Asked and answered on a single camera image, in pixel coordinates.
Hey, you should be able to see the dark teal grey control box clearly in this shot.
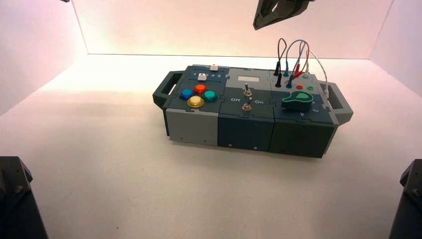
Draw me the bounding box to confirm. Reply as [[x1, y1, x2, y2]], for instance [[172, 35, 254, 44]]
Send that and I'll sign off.
[[152, 64, 354, 159]]

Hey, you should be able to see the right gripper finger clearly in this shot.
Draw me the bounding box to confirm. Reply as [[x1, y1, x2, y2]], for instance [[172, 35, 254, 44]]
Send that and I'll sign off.
[[255, 0, 315, 31], [253, 0, 281, 29]]

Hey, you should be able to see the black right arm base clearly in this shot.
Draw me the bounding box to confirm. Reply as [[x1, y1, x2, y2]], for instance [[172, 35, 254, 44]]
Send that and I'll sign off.
[[388, 159, 422, 239]]

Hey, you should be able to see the green rotary selector knob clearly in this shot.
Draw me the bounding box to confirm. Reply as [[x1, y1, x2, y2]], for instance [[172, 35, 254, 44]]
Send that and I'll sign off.
[[281, 91, 315, 112]]

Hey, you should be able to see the red jumper cable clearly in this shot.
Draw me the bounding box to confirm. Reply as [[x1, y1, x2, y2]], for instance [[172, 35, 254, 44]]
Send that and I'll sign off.
[[292, 41, 311, 80]]

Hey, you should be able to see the blue jumper cable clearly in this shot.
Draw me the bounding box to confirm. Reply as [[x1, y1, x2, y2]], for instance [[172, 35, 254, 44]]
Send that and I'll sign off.
[[283, 39, 309, 89]]

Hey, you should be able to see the white jumper cable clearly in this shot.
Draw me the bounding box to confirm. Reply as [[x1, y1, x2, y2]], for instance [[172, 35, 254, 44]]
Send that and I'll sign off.
[[307, 49, 329, 98]]

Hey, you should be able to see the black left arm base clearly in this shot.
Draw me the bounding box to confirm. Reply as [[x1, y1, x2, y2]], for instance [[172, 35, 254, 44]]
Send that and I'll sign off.
[[0, 156, 49, 239]]

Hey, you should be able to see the black jumper cable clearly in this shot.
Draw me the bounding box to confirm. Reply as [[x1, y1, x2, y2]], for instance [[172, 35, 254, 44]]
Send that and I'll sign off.
[[273, 38, 288, 88]]

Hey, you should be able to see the yellow round push button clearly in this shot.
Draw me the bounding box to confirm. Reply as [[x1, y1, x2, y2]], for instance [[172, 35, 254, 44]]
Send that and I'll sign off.
[[187, 96, 206, 109]]

